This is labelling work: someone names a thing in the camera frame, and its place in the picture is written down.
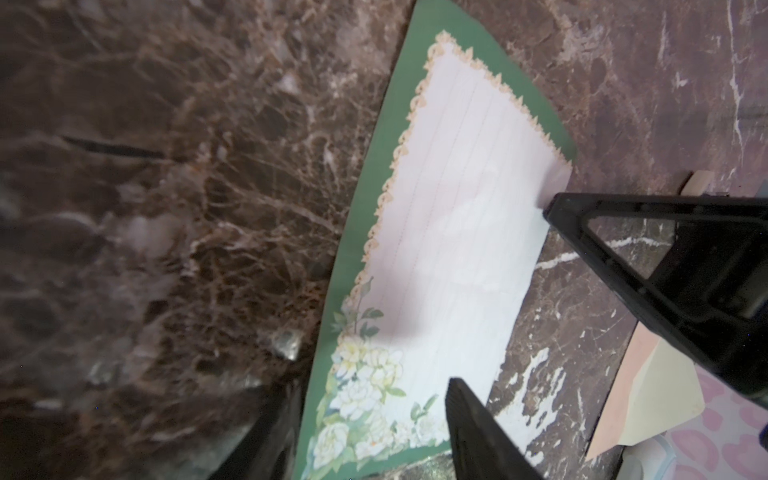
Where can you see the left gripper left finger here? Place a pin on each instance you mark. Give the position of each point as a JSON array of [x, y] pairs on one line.
[[268, 450]]

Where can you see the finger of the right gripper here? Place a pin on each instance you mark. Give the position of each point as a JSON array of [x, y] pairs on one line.
[[708, 295]]

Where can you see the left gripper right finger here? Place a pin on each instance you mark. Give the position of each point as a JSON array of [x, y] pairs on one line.
[[480, 448]]

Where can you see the green bordered floral letter paper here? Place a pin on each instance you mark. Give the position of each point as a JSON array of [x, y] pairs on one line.
[[438, 252]]

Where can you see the pink envelope with cream flap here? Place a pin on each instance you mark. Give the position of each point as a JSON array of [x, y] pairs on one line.
[[656, 388]]

